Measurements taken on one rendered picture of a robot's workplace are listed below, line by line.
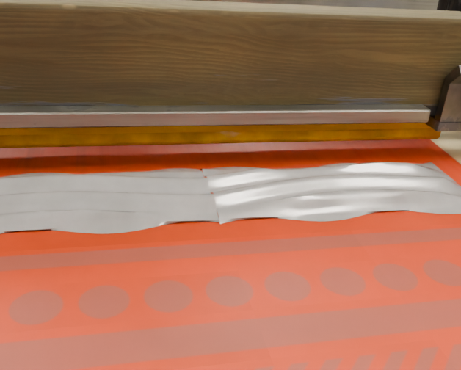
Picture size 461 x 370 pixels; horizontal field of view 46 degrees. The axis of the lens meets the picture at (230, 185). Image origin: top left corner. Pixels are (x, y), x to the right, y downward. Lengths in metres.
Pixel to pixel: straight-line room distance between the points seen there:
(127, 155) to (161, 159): 0.02
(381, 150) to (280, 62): 0.12
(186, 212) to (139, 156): 0.09
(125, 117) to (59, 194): 0.07
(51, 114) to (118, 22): 0.07
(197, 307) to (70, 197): 0.11
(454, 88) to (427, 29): 0.05
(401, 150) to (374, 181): 0.08
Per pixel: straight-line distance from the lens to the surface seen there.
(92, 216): 0.31
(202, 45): 0.36
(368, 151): 0.44
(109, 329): 0.24
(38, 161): 0.39
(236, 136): 0.40
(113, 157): 0.39
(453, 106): 0.44
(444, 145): 0.48
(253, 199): 0.33
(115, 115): 0.36
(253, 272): 0.28
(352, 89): 0.41
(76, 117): 0.36
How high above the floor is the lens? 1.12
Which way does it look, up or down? 27 degrees down
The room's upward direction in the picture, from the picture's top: 5 degrees clockwise
